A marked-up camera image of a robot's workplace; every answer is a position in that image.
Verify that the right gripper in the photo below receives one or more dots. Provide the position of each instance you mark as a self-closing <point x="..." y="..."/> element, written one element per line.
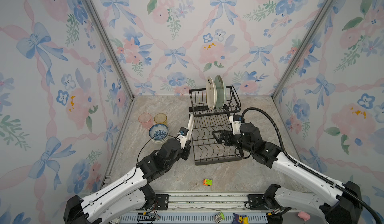
<point x="228" y="135"/>

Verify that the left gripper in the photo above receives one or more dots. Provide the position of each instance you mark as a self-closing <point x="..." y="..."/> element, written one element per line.
<point x="186" y="150"/>

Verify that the white plate with blue rim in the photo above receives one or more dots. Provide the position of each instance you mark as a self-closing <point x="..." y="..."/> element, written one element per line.
<point x="190" y="127"/>

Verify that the cream ceramic bowl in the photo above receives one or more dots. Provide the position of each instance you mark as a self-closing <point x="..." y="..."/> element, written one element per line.
<point x="163" y="140"/>
<point x="159" y="143"/>

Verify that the blue floral bowl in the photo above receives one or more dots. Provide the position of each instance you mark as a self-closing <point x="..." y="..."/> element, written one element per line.
<point x="158" y="132"/>

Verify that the cream plate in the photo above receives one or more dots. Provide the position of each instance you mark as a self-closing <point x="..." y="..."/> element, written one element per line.
<point x="211" y="93"/>

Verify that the yellow transparent cup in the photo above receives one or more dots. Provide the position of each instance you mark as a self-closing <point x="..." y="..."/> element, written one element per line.
<point x="161" y="118"/>

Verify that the green plate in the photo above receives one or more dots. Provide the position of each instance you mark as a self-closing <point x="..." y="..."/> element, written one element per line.
<point x="221" y="92"/>

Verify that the pink transparent cup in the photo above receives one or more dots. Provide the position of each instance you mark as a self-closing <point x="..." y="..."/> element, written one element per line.
<point x="146" y="120"/>

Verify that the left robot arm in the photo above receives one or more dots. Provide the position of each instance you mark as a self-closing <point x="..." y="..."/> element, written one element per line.
<point x="129" y="193"/>

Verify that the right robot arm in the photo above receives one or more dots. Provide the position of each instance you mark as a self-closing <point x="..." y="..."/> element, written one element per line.
<point x="332" y="200"/>

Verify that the small colourful toy cube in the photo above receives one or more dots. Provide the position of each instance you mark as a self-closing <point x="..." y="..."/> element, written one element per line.
<point x="207" y="182"/>

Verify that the green white small box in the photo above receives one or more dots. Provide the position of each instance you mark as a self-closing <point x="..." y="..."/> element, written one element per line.
<point x="220" y="217"/>

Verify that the purple yellow toy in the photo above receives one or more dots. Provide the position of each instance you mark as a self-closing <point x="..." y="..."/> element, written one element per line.
<point x="240" y="219"/>

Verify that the pink toy pig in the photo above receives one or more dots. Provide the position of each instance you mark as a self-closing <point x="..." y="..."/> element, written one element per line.
<point x="304" y="216"/>

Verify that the black wire dish rack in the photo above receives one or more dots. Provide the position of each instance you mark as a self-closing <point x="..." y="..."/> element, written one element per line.
<point x="207" y="150"/>

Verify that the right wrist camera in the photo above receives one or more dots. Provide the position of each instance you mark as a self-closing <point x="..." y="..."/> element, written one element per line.
<point x="236" y="122"/>

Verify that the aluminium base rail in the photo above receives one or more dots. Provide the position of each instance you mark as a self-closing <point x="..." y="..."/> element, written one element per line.
<point x="201" y="207"/>

